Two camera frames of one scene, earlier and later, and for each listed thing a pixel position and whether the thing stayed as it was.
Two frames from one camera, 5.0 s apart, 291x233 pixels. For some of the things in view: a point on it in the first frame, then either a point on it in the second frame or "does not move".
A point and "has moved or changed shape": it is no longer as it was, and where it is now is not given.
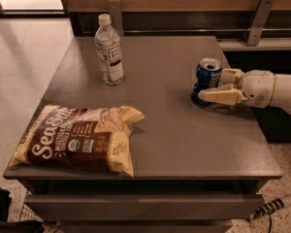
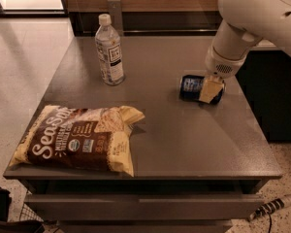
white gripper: (258, 87) → (218, 65)
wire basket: (28, 214) does not move
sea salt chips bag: (86, 137) does not move
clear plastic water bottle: (108, 43) does not move
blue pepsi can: (208, 77) has moved or changed shape
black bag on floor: (0, 202) does not move
